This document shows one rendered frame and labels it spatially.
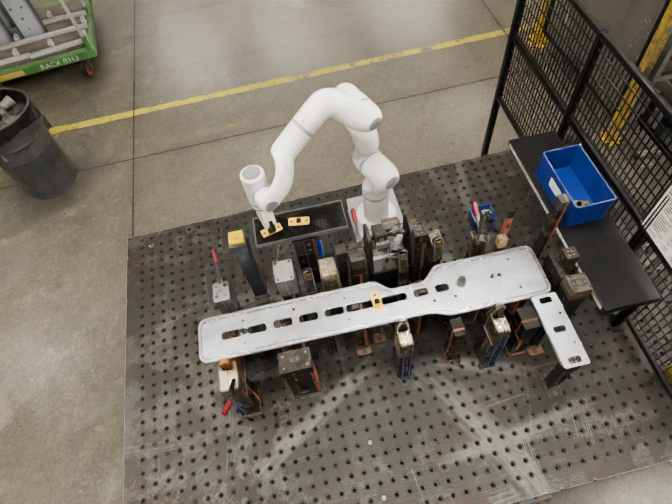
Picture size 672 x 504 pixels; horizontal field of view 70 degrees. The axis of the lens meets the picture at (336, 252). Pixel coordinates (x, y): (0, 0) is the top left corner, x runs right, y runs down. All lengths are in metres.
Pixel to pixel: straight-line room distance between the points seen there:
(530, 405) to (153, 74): 4.14
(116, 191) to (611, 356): 3.40
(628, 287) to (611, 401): 0.47
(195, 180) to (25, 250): 1.29
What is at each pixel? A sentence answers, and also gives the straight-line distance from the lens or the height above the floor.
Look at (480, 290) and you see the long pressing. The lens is 1.96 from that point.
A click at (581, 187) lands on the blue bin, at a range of 2.32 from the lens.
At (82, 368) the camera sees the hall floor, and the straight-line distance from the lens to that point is 3.38.
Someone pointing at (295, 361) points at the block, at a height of 1.03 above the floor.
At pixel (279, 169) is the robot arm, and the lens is 1.63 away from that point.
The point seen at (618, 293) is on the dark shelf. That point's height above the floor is 1.03.
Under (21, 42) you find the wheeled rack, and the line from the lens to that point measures 5.50.
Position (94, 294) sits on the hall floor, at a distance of 3.59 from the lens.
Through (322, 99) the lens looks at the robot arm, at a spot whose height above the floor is 1.66.
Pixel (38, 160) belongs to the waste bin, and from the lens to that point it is 4.05.
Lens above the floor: 2.71
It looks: 57 degrees down
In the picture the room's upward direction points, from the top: 9 degrees counter-clockwise
